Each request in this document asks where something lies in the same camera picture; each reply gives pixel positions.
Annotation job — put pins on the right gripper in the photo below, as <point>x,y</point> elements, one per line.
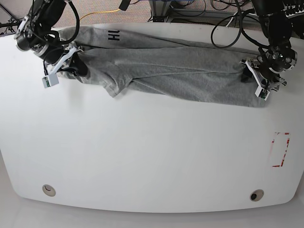
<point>76,66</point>

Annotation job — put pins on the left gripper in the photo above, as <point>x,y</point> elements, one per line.
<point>254,70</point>

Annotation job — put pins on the grey T-shirt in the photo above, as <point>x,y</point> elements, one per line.
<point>188,70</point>

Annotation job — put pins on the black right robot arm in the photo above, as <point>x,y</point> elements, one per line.
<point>35,33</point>

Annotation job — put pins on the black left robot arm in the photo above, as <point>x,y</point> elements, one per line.
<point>275,57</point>

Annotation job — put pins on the red tape rectangle marking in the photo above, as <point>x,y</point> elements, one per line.
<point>279,147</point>

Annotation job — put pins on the black tripod on floor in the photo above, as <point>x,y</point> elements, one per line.
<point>8,22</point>

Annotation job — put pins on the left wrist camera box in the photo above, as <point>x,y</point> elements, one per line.
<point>262,93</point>

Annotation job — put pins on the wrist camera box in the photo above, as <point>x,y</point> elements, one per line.
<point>50,80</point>
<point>262,93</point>

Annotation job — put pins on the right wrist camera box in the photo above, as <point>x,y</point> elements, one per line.
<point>50,80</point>

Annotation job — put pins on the aluminium frame stand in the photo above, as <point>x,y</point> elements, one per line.
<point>159,9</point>

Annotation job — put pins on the right table cable grommet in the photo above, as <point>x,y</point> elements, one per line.
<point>257,195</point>

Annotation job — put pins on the table cable grommet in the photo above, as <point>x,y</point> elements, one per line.
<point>49,190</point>
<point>257,195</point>

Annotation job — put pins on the left table cable grommet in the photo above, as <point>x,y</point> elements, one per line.
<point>49,190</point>

